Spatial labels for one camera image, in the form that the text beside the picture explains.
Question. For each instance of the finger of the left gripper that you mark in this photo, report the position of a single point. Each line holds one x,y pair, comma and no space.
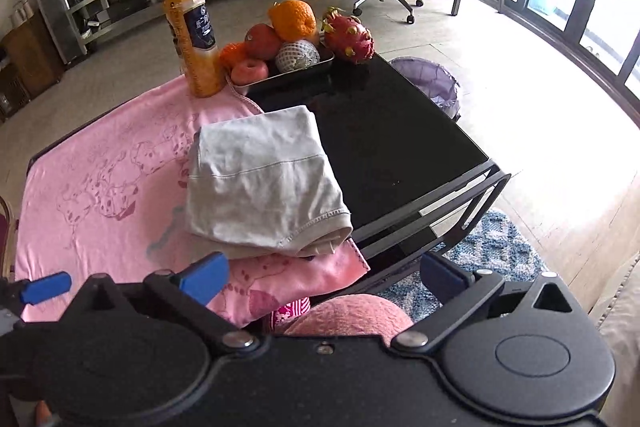
15,296

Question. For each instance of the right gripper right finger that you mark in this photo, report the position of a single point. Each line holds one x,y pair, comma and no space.
462,294

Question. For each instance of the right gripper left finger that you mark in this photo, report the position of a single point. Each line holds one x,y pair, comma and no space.
183,298

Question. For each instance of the white graphic t-shirt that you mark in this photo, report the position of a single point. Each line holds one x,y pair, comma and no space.
263,185

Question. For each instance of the blue patterned rug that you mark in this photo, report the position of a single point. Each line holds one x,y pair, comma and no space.
495,243

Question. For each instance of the black glass coffee table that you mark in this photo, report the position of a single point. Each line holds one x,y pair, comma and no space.
393,152

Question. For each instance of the pink dalmatian blanket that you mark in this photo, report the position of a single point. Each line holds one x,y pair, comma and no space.
110,199

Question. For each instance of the purple mesh basket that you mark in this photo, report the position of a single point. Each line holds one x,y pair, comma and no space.
433,80

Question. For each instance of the pinkish red apple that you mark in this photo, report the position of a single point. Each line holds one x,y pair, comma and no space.
249,71

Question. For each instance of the small tangerine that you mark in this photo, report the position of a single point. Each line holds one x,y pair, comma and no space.
232,54

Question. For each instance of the fruit in white net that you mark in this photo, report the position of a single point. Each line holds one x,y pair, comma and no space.
296,55

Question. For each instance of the metal fruit tray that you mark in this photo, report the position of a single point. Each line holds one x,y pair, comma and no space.
277,80

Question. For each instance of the red dragon fruit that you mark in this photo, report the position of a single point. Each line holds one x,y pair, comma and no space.
347,37

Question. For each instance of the large bumpy orange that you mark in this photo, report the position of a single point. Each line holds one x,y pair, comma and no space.
292,20

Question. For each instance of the tall grey speaker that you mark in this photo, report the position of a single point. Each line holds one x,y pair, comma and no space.
63,29

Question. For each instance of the maroon chair with wooden frame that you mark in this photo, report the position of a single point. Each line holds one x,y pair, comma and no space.
8,240

